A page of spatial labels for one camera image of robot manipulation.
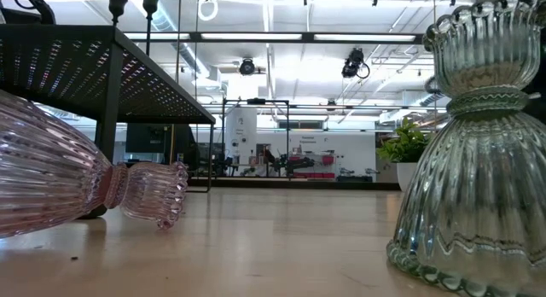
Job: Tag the green ribbed glass candle holder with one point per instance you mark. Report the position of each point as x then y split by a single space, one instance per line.
478 182

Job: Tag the pink ribbed glass candle holder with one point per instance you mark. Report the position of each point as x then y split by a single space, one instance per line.
51 169

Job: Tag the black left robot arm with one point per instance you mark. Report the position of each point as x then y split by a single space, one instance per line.
44 11

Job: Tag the red storage bins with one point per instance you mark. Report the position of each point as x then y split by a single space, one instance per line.
327 160

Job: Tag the black round ceiling fixture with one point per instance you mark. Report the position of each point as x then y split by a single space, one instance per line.
246 67

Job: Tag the dark cabinet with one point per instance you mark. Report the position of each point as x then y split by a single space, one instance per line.
149 139

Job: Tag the small green potted plant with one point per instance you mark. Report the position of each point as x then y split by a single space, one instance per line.
403 145

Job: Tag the black overhead light bar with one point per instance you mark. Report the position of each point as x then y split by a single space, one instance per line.
194 37

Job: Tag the black perforated metal shelf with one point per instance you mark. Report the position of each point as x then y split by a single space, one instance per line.
64 66

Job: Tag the distant black frame stand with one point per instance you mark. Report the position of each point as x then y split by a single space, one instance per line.
256 101

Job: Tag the black overhead camera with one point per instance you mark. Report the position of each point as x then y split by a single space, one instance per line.
352 64

